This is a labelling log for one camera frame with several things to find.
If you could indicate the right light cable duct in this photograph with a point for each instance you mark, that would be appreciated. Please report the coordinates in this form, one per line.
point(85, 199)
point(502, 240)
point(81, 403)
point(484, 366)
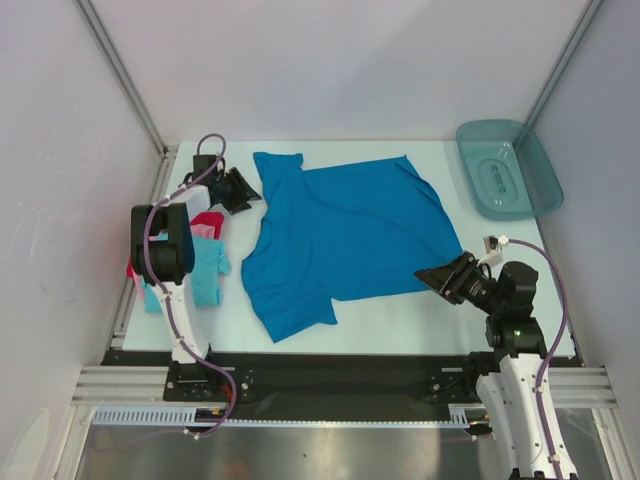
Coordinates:
point(469, 414)

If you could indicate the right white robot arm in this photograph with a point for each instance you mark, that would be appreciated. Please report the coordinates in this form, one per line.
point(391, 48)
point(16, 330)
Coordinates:
point(511, 379)

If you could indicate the teal transparent plastic bin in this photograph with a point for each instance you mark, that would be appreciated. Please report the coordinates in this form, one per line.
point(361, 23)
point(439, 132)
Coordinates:
point(508, 171)

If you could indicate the right aluminium corner post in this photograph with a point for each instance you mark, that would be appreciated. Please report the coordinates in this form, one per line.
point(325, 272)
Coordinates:
point(577, 36)

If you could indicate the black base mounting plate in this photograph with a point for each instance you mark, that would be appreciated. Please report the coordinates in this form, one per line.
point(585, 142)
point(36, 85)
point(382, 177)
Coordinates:
point(323, 387)

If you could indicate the aluminium corner post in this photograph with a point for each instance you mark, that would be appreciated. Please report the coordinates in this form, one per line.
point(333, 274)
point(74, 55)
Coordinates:
point(577, 36)
point(103, 39)

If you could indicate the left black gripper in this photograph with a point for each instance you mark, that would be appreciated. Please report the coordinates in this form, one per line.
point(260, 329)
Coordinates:
point(244, 192)

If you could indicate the folded red t shirt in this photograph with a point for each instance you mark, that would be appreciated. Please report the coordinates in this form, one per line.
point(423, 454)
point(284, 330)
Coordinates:
point(210, 218)

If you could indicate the light blue cable duct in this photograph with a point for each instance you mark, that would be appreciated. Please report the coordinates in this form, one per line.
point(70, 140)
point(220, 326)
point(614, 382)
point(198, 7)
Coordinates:
point(144, 416)

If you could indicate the folded cyan t shirt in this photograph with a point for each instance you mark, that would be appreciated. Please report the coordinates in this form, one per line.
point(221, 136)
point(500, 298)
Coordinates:
point(208, 295)

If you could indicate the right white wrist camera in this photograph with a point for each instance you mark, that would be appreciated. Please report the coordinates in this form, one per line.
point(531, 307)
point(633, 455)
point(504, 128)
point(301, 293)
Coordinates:
point(494, 246)

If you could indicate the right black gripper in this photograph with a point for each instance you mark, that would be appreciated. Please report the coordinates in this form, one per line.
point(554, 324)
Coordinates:
point(458, 279)

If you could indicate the aluminium front frame rail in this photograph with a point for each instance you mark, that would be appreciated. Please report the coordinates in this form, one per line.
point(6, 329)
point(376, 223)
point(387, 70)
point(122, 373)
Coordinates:
point(144, 385)

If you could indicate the blue t shirt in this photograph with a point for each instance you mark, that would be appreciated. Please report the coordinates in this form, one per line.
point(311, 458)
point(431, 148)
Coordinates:
point(345, 233)

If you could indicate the folded pink t shirt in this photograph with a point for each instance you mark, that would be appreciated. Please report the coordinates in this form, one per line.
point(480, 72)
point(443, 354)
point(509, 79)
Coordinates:
point(203, 230)

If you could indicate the left aluminium corner post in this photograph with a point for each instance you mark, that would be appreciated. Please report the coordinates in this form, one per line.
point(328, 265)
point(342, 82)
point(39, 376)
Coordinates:
point(103, 39)

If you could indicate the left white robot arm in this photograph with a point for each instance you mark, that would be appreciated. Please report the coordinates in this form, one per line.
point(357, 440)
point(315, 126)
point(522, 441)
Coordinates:
point(163, 257)

